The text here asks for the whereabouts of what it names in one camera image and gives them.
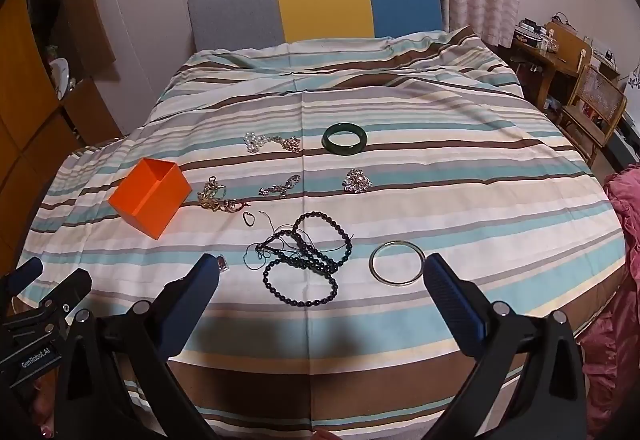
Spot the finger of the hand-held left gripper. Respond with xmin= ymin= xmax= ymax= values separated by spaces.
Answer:
xmin=0 ymin=257 xmax=45 ymax=306
xmin=5 ymin=267 xmax=94 ymax=336

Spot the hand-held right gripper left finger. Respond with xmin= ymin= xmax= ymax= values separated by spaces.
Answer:
xmin=52 ymin=253 xmax=221 ymax=440

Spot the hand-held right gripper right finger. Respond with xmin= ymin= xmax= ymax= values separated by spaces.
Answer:
xmin=424 ymin=253 xmax=588 ymax=440

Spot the silver bangle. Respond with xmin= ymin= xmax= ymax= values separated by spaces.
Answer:
xmin=369 ymin=240 xmax=413 ymax=287

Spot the orange box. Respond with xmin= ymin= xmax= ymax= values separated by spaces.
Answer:
xmin=107 ymin=157 xmax=193 ymax=241

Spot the black bead necklace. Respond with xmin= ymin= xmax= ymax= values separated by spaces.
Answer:
xmin=244 ymin=211 xmax=353 ymax=308

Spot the silver chain bracelet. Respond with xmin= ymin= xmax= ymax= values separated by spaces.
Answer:
xmin=258 ymin=173 xmax=301 ymax=199
xmin=243 ymin=131 xmax=303 ymax=155

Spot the sparkly brooch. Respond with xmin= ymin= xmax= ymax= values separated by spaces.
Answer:
xmin=342 ymin=169 xmax=372 ymax=194

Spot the green bangle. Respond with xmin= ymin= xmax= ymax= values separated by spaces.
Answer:
xmin=322 ymin=123 xmax=368 ymax=155

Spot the person's left hand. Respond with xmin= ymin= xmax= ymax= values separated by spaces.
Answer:
xmin=20 ymin=370 xmax=58 ymax=440

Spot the striped bed sheet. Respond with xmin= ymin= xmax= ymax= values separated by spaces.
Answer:
xmin=10 ymin=28 xmax=631 ymax=440

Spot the pink cloth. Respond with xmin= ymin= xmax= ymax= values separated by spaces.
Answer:
xmin=580 ymin=165 xmax=640 ymax=431

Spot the wooden wardrobe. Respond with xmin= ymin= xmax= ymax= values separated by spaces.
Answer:
xmin=0 ymin=0 xmax=123 ymax=201

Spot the wooden chair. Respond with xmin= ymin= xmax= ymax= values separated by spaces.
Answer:
xmin=557 ymin=65 xmax=628 ymax=166

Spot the wooden desk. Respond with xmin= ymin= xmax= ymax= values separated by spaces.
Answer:
xmin=510 ymin=20 xmax=593 ymax=111

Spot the grey yellow blue headboard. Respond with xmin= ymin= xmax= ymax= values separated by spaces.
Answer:
xmin=187 ymin=0 xmax=446 ymax=54

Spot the gold chain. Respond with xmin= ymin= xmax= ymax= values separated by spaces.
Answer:
xmin=197 ymin=176 xmax=246 ymax=215

